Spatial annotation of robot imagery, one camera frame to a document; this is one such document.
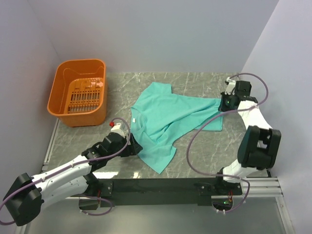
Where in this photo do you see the purple cable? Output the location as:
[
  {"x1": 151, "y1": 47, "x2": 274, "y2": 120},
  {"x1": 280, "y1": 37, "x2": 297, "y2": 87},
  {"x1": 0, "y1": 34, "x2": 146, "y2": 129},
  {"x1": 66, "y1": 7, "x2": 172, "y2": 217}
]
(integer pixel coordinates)
[
  {"x1": 0, "y1": 117, "x2": 135, "y2": 225},
  {"x1": 186, "y1": 72, "x2": 270, "y2": 214}
]

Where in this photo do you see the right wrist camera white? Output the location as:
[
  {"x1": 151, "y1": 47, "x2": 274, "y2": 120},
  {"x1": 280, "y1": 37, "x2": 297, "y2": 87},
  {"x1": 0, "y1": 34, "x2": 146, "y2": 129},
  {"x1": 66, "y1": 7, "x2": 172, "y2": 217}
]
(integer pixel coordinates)
[{"x1": 225, "y1": 77, "x2": 236, "y2": 95}]

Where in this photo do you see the aluminium rail frame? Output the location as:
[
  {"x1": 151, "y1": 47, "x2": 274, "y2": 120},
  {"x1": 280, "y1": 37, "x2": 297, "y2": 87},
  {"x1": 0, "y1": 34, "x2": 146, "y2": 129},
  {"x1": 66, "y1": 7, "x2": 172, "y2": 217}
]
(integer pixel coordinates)
[{"x1": 14, "y1": 119, "x2": 295, "y2": 234}]

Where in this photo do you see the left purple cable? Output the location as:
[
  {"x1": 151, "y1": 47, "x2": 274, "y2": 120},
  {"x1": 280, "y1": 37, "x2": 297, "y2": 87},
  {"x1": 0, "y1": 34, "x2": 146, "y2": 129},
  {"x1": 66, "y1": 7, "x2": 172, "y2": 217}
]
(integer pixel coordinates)
[{"x1": 0, "y1": 117, "x2": 135, "y2": 225}]

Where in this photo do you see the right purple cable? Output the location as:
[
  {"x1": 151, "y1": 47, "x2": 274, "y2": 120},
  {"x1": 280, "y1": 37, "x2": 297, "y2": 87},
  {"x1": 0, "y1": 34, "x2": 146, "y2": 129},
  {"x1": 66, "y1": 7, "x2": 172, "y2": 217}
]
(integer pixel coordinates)
[{"x1": 186, "y1": 72, "x2": 270, "y2": 214}]

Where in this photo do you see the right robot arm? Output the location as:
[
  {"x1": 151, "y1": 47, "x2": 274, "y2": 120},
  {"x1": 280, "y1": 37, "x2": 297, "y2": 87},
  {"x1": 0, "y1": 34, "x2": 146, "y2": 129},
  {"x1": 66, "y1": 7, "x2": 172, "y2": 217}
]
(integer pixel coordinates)
[{"x1": 214, "y1": 78, "x2": 281, "y2": 195}]

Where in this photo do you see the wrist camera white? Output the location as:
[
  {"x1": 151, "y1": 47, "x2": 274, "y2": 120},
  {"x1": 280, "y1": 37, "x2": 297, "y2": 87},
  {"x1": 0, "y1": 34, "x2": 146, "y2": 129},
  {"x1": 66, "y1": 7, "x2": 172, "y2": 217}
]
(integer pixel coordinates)
[
  {"x1": 109, "y1": 121, "x2": 128, "y2": 137},
  {"x1": 225, "y1": 77, "x2": 236, "y2": 95}
]

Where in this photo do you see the orange plastic basket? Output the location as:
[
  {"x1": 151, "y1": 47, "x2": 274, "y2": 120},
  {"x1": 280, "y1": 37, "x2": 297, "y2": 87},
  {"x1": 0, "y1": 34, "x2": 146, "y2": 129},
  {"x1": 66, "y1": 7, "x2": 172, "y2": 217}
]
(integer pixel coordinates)
[{"x1": 47, "y1": 59, "x2": 108, "y2": 127}]

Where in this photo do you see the teal t shirt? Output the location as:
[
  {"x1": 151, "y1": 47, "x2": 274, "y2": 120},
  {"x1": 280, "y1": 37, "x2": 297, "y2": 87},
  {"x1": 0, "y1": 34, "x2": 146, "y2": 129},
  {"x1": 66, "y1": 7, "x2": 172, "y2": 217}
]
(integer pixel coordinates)
[{"x1": 130, "y1": 82, "x2": 221, "y2": 174}]

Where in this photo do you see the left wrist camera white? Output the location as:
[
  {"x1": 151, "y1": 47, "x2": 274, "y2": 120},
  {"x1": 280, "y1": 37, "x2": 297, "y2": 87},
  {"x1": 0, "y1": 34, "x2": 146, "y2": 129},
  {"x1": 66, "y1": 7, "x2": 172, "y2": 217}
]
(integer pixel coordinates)
[{"x1": 109, "y1": 121, "x2": 128, "y2": 137}]

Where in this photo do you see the black base beam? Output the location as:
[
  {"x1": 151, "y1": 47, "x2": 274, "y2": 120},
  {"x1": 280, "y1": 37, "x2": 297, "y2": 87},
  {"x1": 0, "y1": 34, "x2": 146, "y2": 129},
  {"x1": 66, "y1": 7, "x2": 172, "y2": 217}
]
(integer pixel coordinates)
[{"x1": 83, "y1": 178, "x2": 242, "y2": 206}]

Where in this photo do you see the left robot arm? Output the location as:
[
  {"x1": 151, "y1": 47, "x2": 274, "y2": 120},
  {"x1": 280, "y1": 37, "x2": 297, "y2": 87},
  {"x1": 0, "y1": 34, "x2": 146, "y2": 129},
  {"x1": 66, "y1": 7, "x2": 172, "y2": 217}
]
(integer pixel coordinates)
[{"x1": 2, "y1": 132, "x2": 143, "y2": 226}]

